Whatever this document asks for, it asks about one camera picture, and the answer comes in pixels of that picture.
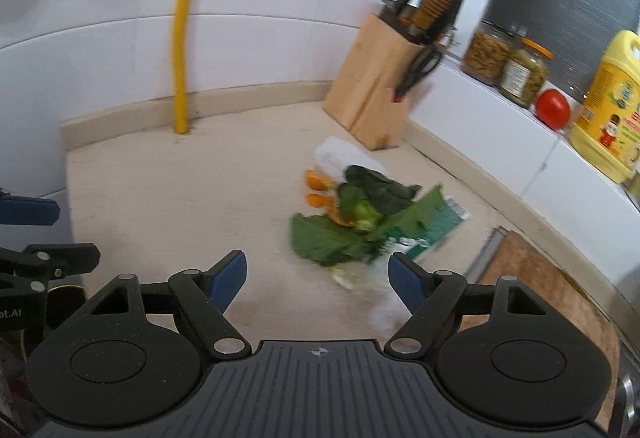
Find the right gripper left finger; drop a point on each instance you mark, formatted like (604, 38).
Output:
(202, 298)

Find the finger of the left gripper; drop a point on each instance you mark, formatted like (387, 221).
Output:
(25, 211)
(34, 267)

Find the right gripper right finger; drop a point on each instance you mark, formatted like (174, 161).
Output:
(431, 298)

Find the clear plastic bag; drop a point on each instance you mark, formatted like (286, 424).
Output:
(368, 282)

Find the green white carton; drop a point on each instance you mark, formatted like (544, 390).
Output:
(447, 218)

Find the dark bok choy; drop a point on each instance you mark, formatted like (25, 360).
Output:
(366, 198)

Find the large dark green leaf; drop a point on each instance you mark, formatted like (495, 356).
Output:
(318, 239)

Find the orange peel piece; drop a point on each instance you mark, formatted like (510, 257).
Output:
(317, 182)
(317, 200)

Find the black kitchen scissors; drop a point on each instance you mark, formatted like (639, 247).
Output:
(421, 66)

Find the small green leaf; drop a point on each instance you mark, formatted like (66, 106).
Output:
(414, 219)

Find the wooden cutting board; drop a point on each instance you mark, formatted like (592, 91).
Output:
(507, 253)

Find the wooden knife block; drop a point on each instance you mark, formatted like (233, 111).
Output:
(362, 97)

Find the red tomato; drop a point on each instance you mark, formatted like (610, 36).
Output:
(553, 109)

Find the yellow dish soap bottle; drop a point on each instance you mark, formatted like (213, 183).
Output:
(606, 132)

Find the yellow vertical pipe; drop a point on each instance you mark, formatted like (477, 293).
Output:
(178, 65)

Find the pickle jar orange lid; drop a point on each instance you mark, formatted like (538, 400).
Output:
(525, 72)

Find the pickle jar dark lid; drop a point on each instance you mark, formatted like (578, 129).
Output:
(489, 49)

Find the wooden handled knife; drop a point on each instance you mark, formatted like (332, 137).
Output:
(426, 14)

